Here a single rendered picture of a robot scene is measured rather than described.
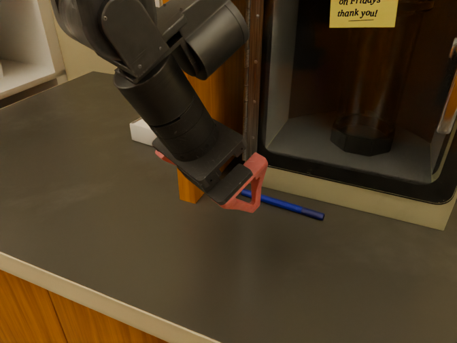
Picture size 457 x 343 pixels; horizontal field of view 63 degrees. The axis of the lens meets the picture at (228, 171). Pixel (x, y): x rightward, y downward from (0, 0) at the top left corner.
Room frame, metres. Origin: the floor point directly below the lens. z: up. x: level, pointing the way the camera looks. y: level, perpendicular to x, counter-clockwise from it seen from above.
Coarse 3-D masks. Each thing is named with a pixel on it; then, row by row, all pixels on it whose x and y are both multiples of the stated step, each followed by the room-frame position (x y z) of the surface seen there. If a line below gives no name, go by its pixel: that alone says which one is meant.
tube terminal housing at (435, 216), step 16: (272, 176) 0.53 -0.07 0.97; (288, 176) 0.52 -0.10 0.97; (304, 176) 0.51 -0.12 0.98; (288, 192) 0.52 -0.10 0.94; (304, 192) 0.51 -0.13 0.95; (320, 192) 0.50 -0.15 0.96; (336, 192) 0.49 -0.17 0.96; (352, 192) 0.48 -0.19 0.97; (368, 192) 0.47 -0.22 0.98; (352, 208) 0.48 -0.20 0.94; (368, 208) 0.47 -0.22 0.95; (384, 208) 0.46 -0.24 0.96; (400, 208) 0.45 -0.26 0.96; (416, 208) 0.44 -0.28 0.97; (432, 208) 0.43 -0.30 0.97; (448, 208) 0.43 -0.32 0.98; (416, 224) 0.44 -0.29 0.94; (432, 224) 0.43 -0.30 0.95
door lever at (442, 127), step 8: (456, 48) 0.43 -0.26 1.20; (456, 56) 0.43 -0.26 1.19; (456, 64) 0.40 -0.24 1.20; (456, 72) 0.39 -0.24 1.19; (456, 80) 0.39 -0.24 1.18; (448, 88) 0.40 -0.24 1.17; (456, 88) 0.39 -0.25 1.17; (448, 96) 0.39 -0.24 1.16; (456, 96) 0.39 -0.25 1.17; (448, 104) 0.39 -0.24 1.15; (456, 104) 0.39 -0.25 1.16; (440, 112) 0.40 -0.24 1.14; (448, 112) 0.39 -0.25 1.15; (456, 112) 0.39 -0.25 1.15; (440, 120) 0.39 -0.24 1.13; (448, 120) 0.39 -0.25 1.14; (440, 128) 0.39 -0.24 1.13; (448, 128) 0.39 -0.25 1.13
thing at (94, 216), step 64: (0, 128) 0.77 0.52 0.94; (64, 128) 0.77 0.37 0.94; (128, 128) 0.77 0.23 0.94; (0, 192) 0.52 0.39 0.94; (64, 192) 0.52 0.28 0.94; (128, 192) 0.52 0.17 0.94; (0, 256) 0.38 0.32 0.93; (64, 256) 0.37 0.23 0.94; (128, 256) 0.37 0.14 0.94; (192, 256) 0.37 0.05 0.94; (256, 256) 0.37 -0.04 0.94; (320, 256) 0.37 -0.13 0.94; (384, 256) 0.37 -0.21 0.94; (448, 256) 0.37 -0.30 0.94; (128, 320) 0.29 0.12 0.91; (192, 320) 0.27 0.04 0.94; (256, 320) 0.27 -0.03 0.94; (320, 320) 0.27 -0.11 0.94; (384, 320) 0.27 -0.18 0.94; (448, 320) 0.27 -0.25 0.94
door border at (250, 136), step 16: (256, 0) 0.54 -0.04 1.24; (256, 16) 0.53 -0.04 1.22; (256, 32) 0.54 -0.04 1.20; (256, 48) 0.53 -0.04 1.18; (256, 64) 0.53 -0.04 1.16; (256, 80) 0.53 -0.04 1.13; (256, 96) 0.53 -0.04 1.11; (256, 112) 0.53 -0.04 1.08; (256, 128) 0.53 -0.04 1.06; (256, 144) 0.53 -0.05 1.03
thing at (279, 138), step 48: (288, 0) 0.52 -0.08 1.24; (432, 0) 0.45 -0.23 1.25; (288, 48) 0.52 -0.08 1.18; (336, 48) 0.49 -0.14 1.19; (384, 48) 0.47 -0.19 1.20; (432, 48) 0.45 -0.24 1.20; (288, 96) 0.51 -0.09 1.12; (336, 96) 0.49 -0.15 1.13; (384, 96) 0.46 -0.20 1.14; (432, 96) 0.44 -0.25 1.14; (288, 144) 0.51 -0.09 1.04; (336, 144) 0.48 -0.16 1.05; (384, 144) 0.46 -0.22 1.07; (432, 144) 0.43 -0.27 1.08; (384, 192) 0.45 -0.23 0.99; (432, 192) 0.43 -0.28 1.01
